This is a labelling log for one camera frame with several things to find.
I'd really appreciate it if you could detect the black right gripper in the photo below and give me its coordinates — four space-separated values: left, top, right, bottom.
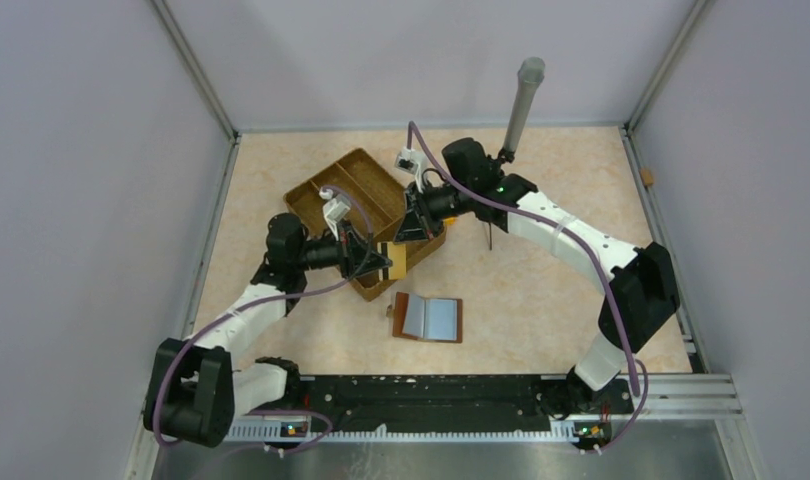
394 178 474 245

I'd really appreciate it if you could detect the woven brown divided tray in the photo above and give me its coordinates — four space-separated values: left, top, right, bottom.
282 148 447 302

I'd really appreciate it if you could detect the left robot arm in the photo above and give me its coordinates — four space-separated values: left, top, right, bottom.
143 186 392 447

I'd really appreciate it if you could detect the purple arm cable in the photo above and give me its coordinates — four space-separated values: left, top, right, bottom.
406 120 651 454
151 185 376 456

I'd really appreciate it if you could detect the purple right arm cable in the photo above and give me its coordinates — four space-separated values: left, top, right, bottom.
406 120 651 454

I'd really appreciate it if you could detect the black tripod stand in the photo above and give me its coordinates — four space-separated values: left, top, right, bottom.
482 147 515 251

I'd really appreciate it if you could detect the aluminium frame rail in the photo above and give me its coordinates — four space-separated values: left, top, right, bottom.
123 374 771 480

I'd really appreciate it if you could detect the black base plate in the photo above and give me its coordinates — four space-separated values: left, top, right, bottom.
264 374 634 434

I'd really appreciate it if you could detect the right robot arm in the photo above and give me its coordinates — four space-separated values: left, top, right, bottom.
394 137 681 412

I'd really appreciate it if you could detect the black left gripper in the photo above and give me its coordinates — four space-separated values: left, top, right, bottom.
293 220 392 280

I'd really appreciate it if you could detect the brown leather card holder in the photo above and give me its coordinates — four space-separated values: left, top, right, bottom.
387 291 464 344

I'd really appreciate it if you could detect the small wooden wall block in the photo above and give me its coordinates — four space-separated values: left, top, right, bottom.
639 167 655 188

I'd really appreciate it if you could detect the grey tube on stand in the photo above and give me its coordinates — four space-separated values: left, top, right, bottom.
501 57 545 158

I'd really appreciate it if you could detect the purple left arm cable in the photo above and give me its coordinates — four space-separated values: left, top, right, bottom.
151 185 376 456

